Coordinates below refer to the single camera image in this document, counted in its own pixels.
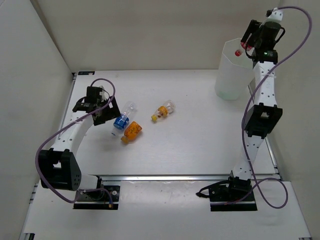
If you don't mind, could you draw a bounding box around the clear red-label cola bottle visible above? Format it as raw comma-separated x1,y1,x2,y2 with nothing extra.
234,41,253,57

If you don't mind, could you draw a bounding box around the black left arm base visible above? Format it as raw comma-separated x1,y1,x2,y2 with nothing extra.
73,179,121,210

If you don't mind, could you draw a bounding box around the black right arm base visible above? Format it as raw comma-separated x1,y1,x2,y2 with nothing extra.
196,173,258,212

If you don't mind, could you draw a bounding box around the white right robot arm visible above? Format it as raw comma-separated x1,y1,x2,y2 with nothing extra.
224,20,285,200

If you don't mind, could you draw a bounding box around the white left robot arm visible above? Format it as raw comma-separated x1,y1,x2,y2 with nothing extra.
36,86,120,200

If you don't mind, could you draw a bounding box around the white translucent bin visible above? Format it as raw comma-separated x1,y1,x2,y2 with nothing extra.
214,38,254,100

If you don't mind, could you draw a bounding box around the blue-label clear bottle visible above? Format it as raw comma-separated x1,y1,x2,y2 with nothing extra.
111,101,138,136

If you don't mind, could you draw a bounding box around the orange sea-buckthorn juice bottle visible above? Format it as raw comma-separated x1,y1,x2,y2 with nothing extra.
120,121,143,144

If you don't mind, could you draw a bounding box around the dark label sticker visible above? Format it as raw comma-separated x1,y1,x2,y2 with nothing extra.
77,71,95,76

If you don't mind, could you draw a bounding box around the small yellow-cap clear bottle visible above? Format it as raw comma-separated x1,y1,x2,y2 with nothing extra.
151,100,176,123

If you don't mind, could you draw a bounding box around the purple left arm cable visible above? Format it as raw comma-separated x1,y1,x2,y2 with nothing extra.
34,78,117,208

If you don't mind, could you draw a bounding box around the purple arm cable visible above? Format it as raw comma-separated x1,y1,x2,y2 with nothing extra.
210,5,313,209
34,78,117,208

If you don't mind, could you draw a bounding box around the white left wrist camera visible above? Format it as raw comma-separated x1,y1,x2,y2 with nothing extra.
99,85,108,102

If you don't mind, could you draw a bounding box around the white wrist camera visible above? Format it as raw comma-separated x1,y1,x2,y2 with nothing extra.
260,8,284,26
99,85,108,102

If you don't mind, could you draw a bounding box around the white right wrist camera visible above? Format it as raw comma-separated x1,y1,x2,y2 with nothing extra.
260,8,284,26

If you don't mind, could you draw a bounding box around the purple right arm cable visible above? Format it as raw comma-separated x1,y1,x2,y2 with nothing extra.
210,5,313,209

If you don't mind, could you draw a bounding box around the aluminium table edge rail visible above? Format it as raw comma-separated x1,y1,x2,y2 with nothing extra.
82,173,283,183

